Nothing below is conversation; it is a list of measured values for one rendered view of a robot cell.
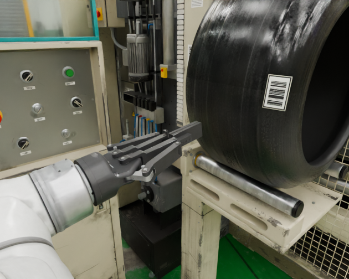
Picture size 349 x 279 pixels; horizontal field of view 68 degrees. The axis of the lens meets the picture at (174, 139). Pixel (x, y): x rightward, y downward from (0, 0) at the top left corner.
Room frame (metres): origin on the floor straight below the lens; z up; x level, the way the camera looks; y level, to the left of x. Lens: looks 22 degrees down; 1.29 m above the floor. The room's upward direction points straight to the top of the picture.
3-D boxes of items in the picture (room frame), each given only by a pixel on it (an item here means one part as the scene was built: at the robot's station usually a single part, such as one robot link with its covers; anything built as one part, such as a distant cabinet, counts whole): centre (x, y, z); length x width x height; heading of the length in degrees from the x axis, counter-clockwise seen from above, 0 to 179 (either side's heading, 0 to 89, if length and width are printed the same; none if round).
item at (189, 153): (0.87, -0.18, 0.90); 0.40 x 0.03 x 0.10; 129
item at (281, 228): (0.64, -0.19, 0.84); 0.36 x 0.09 x 0.06; 39
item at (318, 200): (0.73, -0.30, 0.80); 0.37 x 0.36 x 0.02; 129
